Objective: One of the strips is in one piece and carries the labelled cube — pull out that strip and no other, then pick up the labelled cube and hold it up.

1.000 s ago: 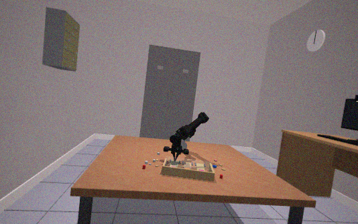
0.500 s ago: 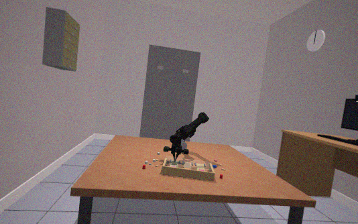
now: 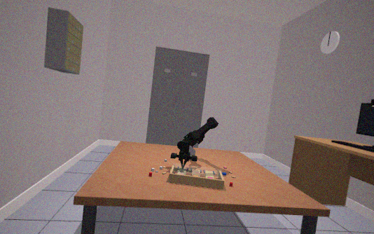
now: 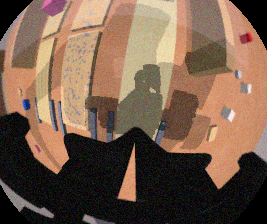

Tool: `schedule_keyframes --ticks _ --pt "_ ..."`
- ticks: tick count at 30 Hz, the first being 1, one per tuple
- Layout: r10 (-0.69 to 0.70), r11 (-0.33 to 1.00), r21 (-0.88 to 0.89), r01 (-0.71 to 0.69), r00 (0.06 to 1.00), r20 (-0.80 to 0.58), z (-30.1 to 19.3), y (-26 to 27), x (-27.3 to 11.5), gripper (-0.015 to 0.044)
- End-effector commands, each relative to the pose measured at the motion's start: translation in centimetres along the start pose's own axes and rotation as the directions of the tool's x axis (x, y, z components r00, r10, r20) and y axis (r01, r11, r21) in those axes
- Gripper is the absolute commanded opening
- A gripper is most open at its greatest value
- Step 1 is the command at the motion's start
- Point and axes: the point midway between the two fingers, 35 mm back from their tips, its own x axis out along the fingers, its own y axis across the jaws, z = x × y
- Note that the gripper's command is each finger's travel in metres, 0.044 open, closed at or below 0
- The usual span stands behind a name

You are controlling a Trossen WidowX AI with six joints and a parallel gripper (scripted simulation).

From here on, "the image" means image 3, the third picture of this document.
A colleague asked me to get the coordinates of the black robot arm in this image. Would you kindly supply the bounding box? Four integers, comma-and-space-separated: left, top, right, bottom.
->
177, 117, 219, 160

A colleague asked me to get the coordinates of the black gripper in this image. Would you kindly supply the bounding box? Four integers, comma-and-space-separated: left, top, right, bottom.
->
171, 148, 198, 164

